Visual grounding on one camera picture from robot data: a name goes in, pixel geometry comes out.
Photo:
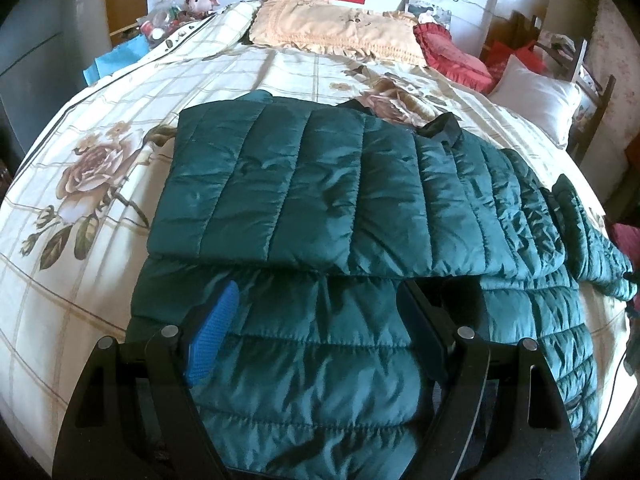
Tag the grey refrigerator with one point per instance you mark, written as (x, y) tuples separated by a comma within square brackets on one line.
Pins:
[(45, 47)]

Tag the white square pillow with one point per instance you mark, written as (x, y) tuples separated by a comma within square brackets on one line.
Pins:
[(549, 104)]

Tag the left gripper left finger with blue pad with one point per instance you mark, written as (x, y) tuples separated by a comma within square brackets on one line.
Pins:
[(205, 328)]

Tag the floral cream bed sheet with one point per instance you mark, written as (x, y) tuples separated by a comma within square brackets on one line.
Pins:
[(76, 220)]

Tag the dark red cloth at bedside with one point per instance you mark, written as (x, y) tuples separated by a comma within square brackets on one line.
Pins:
[(627, 240)]

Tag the dark green quilted puffer jacket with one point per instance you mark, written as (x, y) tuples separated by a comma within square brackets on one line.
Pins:
[(318, 213)]

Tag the blue paper bag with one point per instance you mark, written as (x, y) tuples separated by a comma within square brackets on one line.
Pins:
[(125, 54)]

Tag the plush toy with red hat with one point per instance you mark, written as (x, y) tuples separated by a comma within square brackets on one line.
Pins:
[(201, 7)]

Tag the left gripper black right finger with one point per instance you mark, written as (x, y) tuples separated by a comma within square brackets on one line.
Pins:
[(429, 331)]

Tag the peach frilled pillow cover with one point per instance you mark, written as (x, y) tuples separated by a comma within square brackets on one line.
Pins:
[(322, 27)]

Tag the red heart-shaped cushion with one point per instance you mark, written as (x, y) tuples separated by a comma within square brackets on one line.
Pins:
[(442, 55)]

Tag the wooden chair with clothes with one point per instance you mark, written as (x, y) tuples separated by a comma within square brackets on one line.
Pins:
[(557, 57)]

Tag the framed photo at headboard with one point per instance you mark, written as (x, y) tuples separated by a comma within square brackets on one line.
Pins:
[(427, 12)]

